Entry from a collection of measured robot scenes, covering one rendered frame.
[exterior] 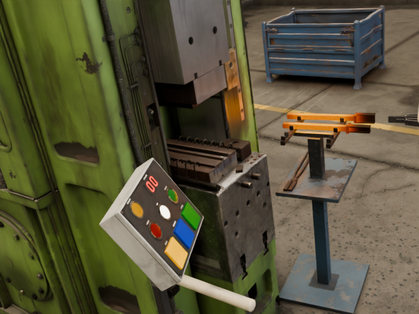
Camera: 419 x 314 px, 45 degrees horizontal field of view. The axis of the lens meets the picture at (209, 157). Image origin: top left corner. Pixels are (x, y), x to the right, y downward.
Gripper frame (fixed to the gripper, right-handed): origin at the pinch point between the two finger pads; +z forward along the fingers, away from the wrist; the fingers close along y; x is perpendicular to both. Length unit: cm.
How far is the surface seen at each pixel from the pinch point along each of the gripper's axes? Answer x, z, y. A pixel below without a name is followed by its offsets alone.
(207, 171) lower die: 4, 63, -70
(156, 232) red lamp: 15, 51, -126
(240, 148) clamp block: 4, 58, -47
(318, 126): 1.0, 32.4, -13.3
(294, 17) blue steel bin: -33, 170, 395
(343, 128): 0.7, 20.9, -13.6
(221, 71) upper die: 41, 58, -54
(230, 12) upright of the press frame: 57, 67, -20
